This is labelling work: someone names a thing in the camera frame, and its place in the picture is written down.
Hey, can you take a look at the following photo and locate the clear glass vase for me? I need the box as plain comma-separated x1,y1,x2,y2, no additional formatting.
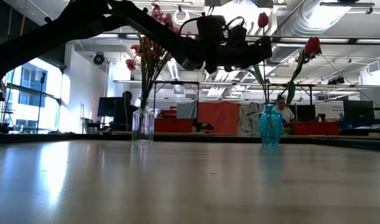
131,99,156,143

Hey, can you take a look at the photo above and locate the red tulip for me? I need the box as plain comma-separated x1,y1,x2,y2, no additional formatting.
246,12,270,105
283,36,322,108

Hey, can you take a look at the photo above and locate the person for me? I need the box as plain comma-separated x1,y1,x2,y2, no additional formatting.
275,95,296,125
113,91,138,131

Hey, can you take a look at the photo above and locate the black tripod stand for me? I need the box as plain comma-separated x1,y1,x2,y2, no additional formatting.
36,72,47,134

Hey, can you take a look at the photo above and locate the red storage bin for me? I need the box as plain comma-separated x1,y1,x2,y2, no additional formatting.
290,121,340,136
154,118,194,134

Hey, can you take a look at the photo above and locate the black metal frame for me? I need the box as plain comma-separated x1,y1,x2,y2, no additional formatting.
0,132,380,152

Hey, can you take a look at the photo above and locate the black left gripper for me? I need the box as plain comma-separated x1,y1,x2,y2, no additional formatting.
205,36,273,75

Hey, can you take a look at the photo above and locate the orange cloth panel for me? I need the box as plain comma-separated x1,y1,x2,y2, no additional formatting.
197,101,240,135

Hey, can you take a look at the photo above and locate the pink flower bunch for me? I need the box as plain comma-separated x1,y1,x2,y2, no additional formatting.
125,43,156,108
136,2,174,108
146,14,182,108

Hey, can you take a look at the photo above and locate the round white ceiling fixture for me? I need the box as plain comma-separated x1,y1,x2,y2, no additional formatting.
173,9,191,26

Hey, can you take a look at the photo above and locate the grey cloth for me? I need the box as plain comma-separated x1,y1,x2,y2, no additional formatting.
176,100,198,119

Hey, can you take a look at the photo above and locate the white printed sign board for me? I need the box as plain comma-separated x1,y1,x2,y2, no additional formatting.
314,101,344,121

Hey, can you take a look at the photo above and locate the black computer monitor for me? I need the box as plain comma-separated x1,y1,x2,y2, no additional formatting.
343,100,375,124
97,96,125,118

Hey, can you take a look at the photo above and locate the silver ceiling duct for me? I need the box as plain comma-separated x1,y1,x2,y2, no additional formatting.
272,0,353,63

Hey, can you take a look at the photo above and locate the blue glass vase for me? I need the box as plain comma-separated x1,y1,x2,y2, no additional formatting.
258,102,283,147

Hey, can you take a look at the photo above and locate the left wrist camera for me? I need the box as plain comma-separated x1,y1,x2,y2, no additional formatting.
226,24,249,47

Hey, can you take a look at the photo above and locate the white patterned cloth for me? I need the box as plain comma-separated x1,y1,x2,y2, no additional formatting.
238,102,265,138

